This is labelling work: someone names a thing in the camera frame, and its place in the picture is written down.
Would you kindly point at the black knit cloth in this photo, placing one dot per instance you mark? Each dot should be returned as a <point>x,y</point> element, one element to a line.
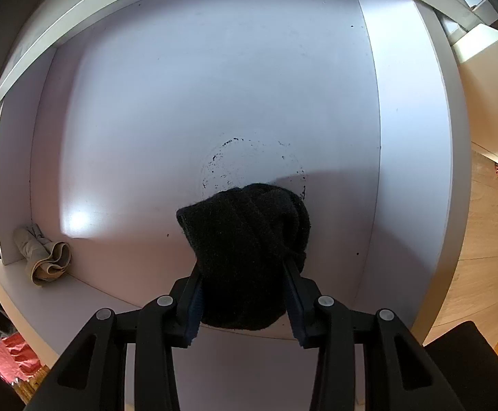
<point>244,244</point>

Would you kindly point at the red quilted cloth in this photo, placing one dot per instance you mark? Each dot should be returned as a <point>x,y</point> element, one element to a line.
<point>13,357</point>

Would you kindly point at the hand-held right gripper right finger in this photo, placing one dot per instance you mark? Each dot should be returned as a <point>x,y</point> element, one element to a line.
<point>295,308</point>

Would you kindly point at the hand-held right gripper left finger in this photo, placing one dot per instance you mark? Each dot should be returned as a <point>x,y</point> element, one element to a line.
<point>194,312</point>

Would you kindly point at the beige cloth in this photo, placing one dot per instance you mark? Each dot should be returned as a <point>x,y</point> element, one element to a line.
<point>43,261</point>

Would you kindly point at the white cabinet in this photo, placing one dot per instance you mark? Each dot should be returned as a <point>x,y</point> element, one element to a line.
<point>82,17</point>

